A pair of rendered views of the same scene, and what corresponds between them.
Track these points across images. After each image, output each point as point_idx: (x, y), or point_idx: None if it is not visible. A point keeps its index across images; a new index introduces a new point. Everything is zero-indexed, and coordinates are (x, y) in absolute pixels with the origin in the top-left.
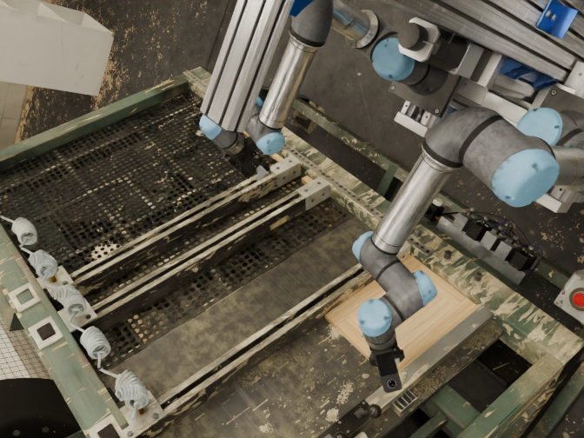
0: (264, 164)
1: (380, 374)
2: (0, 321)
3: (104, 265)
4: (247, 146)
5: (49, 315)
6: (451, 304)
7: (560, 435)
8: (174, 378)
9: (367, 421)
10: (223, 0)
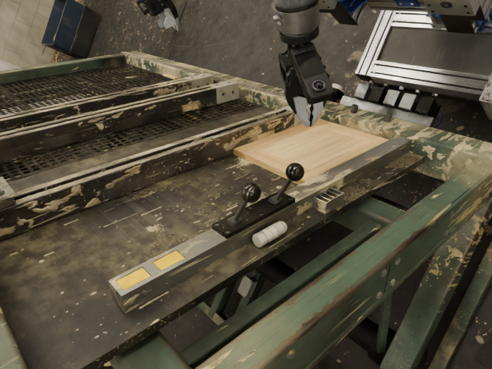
0: (171, 4)
1: (302, 77)
2: None
3: (3, 118)
4: None
5: None
6: (364, 140)
7: (473, 340)
8: None
9: (285, 211)
10: (164, 52)
